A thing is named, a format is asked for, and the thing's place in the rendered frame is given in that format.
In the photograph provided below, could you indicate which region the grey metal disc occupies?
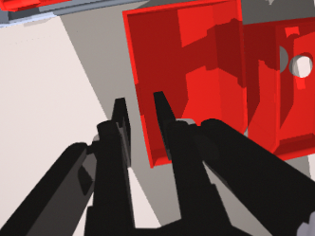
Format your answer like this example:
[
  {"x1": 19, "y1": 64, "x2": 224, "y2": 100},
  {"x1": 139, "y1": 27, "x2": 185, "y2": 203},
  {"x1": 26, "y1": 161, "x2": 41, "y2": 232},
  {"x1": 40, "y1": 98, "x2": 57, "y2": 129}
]
[
  {"x1": 280, "y1": 46, "x2": 288, "y2": 73},
  {"x1": 288, "y1": 55, "x2": 312, "y2": 78}
]

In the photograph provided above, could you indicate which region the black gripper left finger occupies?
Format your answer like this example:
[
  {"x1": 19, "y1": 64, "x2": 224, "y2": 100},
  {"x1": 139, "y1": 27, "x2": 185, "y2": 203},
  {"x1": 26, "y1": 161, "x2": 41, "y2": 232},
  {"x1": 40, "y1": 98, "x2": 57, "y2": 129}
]
[{"x1": 0, "y1": 98, "x2": 136, "y2": 236}]

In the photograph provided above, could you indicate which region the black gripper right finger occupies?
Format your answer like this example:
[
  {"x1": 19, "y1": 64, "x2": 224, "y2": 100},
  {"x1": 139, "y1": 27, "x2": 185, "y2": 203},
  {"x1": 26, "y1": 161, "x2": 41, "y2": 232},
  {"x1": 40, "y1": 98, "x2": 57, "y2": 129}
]
[{"x1": 154, "y1": 91, "x2": 315, "y2": 236}]

